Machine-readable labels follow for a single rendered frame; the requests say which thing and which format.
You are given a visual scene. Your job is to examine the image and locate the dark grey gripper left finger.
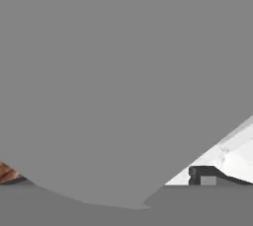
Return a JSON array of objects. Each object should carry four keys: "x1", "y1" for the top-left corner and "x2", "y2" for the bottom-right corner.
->
[{"x1": 0, "y1": 176, "x2": 29, "y2": 186}]

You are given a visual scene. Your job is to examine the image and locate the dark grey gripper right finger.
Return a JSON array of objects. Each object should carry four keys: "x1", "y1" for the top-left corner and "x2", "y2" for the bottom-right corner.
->
[{"x1": 188, "y1": 165, "x2": 253, "y2": 187}]

